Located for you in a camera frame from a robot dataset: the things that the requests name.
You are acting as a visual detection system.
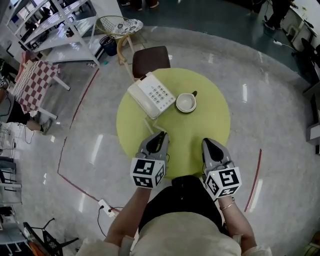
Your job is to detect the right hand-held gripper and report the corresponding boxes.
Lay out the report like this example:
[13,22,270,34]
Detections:
[202,137,243,201]

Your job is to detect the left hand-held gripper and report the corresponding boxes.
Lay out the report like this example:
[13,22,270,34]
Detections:
[129,131,170,189]

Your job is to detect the cream and brown cup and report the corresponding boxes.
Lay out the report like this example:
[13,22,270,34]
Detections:
[174,90,198,114]

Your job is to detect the person's left forearm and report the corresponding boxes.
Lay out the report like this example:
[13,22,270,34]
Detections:
[103,186,152,245]

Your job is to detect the person's right forearm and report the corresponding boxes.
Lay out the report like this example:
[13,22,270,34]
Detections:
[218,196,258,248]

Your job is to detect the round yellow-green table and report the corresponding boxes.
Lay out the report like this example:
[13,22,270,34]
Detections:
[116,67,231,181]

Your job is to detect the white desk telephone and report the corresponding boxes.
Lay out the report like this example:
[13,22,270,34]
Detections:
[127,71,177,120]

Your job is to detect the person's black trousers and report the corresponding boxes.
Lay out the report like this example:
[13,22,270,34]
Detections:
[138,174,225,235]

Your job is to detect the brown cushioned stool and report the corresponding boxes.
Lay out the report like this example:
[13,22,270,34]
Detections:
[131,45,172,80]

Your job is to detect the person's beige shirt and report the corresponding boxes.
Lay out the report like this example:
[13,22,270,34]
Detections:
[76,211,273,256]

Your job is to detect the grey low cabinet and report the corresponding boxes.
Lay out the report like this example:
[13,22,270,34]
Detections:
[303,82,320,155]

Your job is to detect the black waste bin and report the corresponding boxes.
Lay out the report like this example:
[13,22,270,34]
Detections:
[99,34,118,57]

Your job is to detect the red checkered cloth table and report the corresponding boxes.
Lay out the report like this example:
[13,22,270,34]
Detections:
[11,51,71,120]

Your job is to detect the black office chair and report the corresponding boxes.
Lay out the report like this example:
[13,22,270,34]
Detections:
[291,37,320,78]

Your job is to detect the white metal shelving unit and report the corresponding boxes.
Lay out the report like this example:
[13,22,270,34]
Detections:
[6,0,101,66]

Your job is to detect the black metal rack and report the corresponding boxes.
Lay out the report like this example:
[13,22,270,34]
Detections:
[23,217,80,256]

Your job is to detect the grey metal rack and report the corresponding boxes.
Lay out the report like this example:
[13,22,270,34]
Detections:
[0,157,23,206]

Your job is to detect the white desk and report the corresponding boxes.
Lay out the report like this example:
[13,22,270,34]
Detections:
[284,3,316,51]

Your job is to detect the white telephone cord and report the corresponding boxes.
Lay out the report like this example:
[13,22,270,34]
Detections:
[143,117,161,135]

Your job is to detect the thin gold bracelet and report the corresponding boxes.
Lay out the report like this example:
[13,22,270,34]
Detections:
[219,197,236,211]

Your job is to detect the black power cable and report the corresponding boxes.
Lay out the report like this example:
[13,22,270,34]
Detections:
[96,206,108,238]

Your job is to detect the wire chair with patterned cushion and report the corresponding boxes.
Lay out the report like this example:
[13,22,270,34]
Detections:
[96,15,145,66]

